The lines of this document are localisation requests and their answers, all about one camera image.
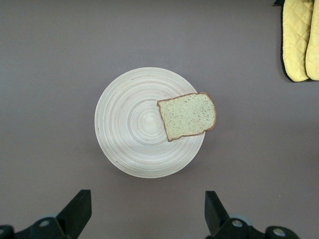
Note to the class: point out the yellow quilted oven mitt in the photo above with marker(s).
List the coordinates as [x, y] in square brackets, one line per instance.
[314, 54]
[294, 37]

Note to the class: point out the round wooden plate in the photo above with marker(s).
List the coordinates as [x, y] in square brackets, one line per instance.
[134, 124]

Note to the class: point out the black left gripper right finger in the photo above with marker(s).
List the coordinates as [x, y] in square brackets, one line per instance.
[216, 219]

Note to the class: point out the slice of bread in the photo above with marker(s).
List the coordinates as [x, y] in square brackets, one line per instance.
[189, 115]

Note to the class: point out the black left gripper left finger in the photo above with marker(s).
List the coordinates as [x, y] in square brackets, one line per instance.
[72, 219]

